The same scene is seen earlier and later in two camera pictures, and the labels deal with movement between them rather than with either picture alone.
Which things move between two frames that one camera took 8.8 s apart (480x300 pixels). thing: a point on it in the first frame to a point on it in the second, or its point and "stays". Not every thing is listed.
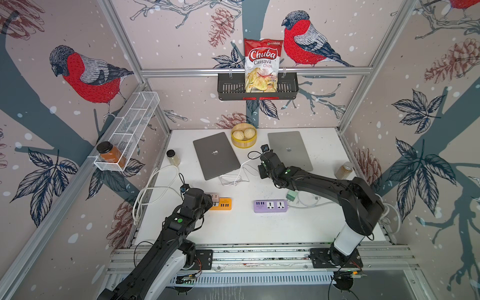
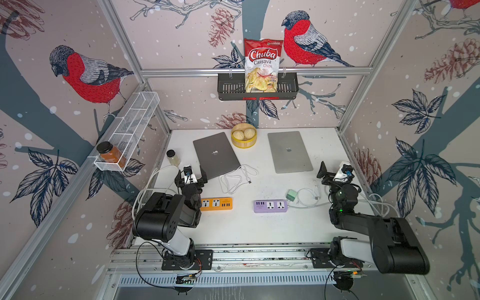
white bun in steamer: (239, 135) stays
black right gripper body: (262, 174) to (335, 189)
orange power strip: (225, 204) stays
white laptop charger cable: (244, 164) to (230, 182)
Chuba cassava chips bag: (262, 57) stays
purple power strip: (270, 206) stays
